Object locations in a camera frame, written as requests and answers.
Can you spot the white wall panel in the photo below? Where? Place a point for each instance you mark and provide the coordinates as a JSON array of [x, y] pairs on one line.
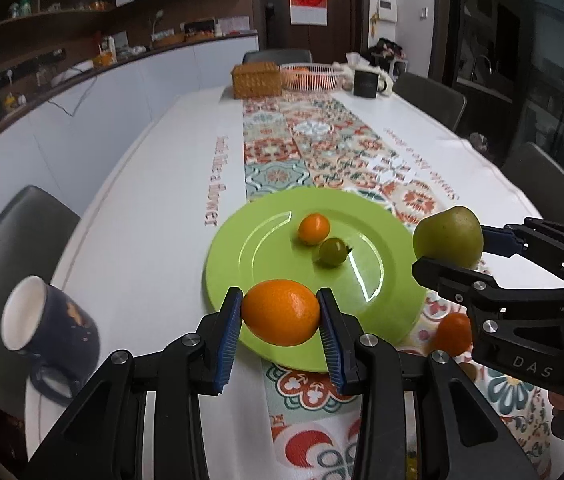
[[386, 10]]

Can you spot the small green tomato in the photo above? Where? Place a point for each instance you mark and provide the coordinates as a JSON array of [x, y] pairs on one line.
[[332, 252]]

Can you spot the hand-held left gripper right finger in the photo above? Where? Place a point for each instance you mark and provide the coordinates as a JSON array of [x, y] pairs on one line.
[[331, 342]]

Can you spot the large orange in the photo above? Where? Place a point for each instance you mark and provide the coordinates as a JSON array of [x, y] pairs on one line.
[[280, 312]]

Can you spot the green plate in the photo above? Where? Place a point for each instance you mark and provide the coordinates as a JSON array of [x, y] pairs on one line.
[[282, 240]]

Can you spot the white mesh basket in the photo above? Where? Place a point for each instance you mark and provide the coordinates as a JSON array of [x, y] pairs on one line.
[[309, 77]]

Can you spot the white sideboard cabinet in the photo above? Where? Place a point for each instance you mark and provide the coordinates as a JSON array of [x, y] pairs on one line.
[[87, 120]]

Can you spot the black bag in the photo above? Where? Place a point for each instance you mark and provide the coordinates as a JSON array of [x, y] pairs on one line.
[[386, 52]]

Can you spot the dark blue mug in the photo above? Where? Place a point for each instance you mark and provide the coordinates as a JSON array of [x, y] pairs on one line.
[[57, 340]]

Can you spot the small orange tomato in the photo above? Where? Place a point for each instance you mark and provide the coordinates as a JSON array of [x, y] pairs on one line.
[[313, 229]]

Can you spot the small orange tangerine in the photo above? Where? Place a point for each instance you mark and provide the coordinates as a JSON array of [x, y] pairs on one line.
[[453, 334]]

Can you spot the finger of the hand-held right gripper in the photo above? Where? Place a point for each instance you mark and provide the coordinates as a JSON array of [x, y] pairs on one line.
[[502, 241], [462, 280]]

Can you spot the black mug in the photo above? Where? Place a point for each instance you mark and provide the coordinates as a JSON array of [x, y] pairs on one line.
[[366, 83]]

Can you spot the wicker basket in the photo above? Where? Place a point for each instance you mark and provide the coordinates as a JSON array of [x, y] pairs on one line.
[[256, 80]]

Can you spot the grey chair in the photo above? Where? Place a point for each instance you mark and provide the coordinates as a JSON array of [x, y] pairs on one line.
[[544, 175], [434, 97], [7, 270], [277, 55]]

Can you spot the white cloth bag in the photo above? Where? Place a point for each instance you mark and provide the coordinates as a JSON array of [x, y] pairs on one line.
[[362, 65]]

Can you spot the patterned table runner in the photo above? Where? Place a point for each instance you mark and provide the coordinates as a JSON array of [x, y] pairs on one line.
[[322, 150]]

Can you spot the green pear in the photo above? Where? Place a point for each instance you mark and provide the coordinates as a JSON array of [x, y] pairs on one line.
[[448, 237]]

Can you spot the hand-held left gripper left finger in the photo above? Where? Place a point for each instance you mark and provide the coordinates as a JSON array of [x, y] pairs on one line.
[[228, 332]]

